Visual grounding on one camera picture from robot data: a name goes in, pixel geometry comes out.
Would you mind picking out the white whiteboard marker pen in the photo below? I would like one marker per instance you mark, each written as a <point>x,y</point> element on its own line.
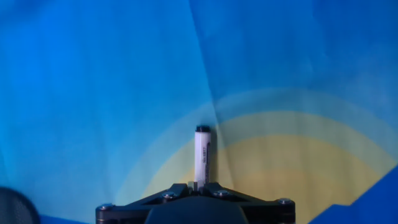
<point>202,155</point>

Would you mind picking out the blue mountain print cloth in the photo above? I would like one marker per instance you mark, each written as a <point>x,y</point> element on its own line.
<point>93,77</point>

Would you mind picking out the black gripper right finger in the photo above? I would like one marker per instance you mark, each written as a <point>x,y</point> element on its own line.
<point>248,202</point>

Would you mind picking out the black mesh pen holder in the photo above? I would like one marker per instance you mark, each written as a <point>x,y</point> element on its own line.
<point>15,208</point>

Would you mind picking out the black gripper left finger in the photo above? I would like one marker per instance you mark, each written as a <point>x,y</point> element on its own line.
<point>155,199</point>

